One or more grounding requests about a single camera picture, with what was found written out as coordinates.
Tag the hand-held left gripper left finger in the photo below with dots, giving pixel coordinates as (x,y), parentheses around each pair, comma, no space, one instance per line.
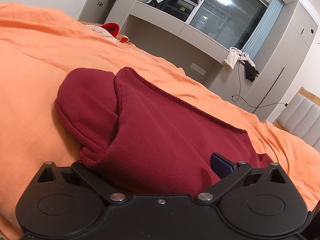
(86,174)

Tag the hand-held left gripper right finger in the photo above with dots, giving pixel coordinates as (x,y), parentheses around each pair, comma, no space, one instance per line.
(221,165)

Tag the dark red long-sleeve shirt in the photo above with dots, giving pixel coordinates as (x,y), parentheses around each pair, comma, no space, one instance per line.
(160,130)

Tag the black clothes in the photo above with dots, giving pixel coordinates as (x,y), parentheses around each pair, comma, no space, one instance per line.
(250,71)

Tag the white clothes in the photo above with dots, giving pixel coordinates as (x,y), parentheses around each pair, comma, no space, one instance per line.
(233,57)

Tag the grey padded headboard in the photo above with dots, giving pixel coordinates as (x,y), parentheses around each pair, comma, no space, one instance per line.
(300,120)

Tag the orange blanket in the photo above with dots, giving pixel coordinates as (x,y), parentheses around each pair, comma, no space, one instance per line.
(32,80)

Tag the tall grey wardrobe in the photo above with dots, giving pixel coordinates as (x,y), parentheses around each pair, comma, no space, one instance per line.
(292,55)

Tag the small orange cloth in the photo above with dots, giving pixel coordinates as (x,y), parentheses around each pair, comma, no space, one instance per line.
(123,39)

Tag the beige patterned pillow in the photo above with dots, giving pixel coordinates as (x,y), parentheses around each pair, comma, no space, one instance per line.
(97,30)

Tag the red plush item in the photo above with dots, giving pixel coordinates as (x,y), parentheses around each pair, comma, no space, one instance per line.
(110,27)

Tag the grey window ledge desk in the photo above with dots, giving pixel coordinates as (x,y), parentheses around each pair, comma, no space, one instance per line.
(175,22)

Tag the window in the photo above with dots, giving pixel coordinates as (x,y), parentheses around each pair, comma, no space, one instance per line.
(225,12)

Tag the grey wardrobe with open door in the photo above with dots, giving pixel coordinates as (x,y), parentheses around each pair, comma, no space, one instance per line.
(105,0)

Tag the white wall socket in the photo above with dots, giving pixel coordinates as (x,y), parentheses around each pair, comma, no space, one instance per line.
(198,68)

